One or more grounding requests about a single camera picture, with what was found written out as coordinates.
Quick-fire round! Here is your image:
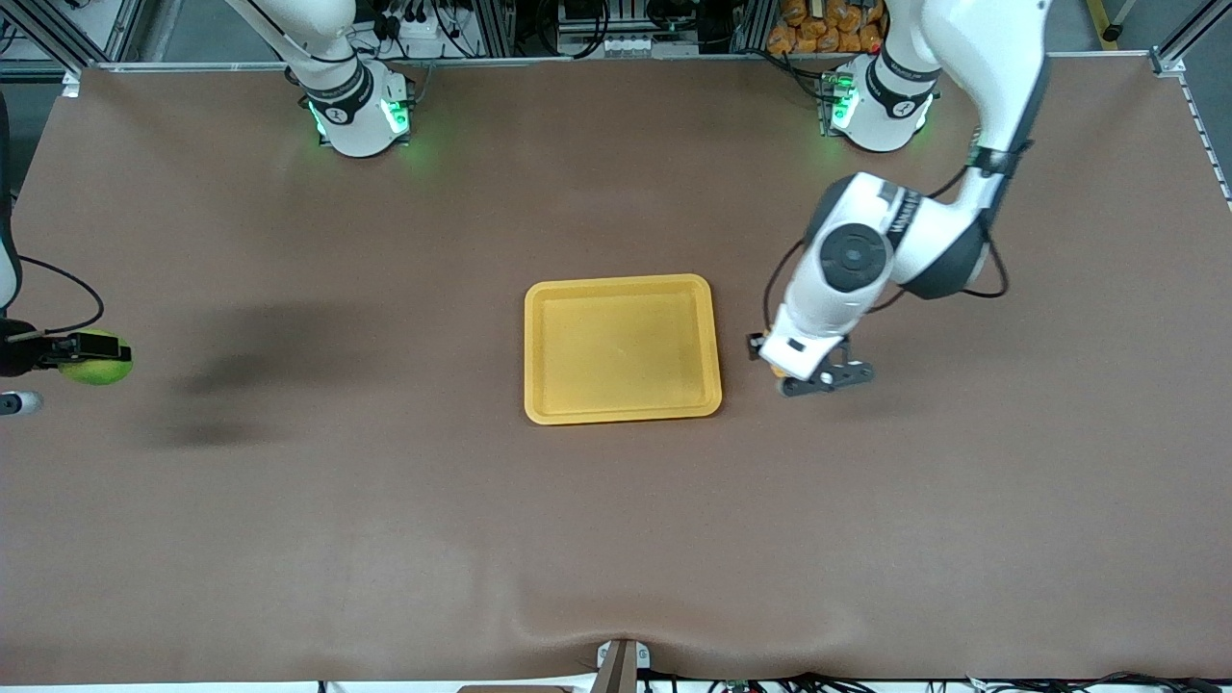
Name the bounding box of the table cover mat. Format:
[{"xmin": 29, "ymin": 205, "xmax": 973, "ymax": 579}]
[{"xmin": 0, "ymin": 54, "xmax": 1232, "ymax": 686}]

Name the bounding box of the white power strip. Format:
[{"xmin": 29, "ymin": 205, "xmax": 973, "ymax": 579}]
[{"xmin": 380, "ymin": 0, "xmax": 455, "ymax": 41}]

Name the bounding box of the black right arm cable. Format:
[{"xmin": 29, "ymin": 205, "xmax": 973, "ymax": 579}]
[{"xmin": 19, "ymin": 255, "xmax": 105, "ymax": 338}]

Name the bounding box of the aluminium table edge rail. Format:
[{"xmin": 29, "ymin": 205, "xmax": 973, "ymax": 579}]
[{"xmin": 94, "ymin": 52, "xmax": 1187, "ymax": 74}]

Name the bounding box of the green apple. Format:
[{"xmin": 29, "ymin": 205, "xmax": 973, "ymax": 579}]
[{"xmin": 58, "ymin": 329, "xmax": 135, "ymax": 387}]

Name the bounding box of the yellow rectangular plastic tray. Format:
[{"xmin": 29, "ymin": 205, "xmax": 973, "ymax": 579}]
[{"xmin": 524, "ymin": 273, "xmax": 723, "ymax": 426}]

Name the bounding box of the aluminium frame post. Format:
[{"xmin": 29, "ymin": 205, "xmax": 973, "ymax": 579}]
[
  {"xmin": 1150, "ymin": 0, "xmax": 1232, "ymax": 78},
  {"xmin": 0, "ymin": 0, "xmax": 147, "ymax": 78}
]

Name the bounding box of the bag of orange items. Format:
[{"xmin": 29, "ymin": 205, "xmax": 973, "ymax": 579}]
[{"xmin": 767, "ymin": 0, "xmax": 886, "ymax": 55}]

